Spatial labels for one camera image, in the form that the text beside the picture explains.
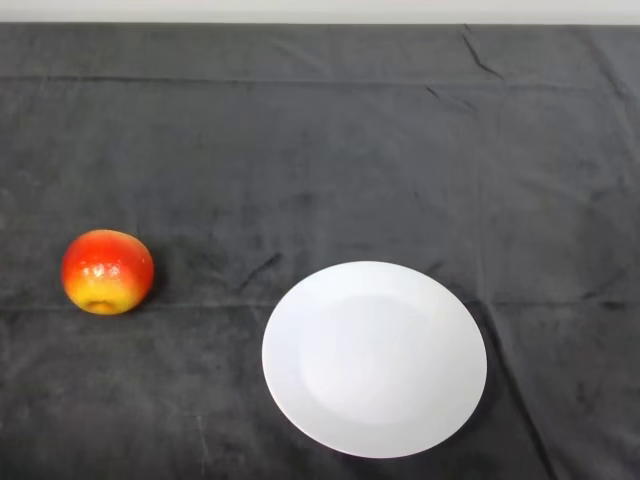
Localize red yellow apple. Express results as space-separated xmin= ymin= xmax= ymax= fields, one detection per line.
xmin=60 ymin=229 xmax=156 ymax=317

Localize white round plate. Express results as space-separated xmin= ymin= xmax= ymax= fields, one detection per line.
xmin=261 ymin=260 xmax=489 ymax=460

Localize black cloth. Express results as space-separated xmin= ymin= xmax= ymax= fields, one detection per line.
xmin=0 ymin=21 xmax=640 ymax=480

